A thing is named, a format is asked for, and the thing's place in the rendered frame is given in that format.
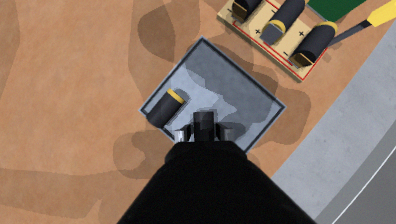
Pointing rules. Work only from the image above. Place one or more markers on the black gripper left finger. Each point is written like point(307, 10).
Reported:
point(183, 135)

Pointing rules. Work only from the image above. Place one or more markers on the black battery with yellow end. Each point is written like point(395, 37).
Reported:
point(248, 5)
point(317, 40)
point(286, 15)
point(164, 109)
point(203, 126)

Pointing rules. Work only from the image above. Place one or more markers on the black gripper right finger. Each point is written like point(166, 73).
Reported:
point(223, 133)

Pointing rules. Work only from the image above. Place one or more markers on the green open box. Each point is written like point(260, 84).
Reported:
point(332, 10)

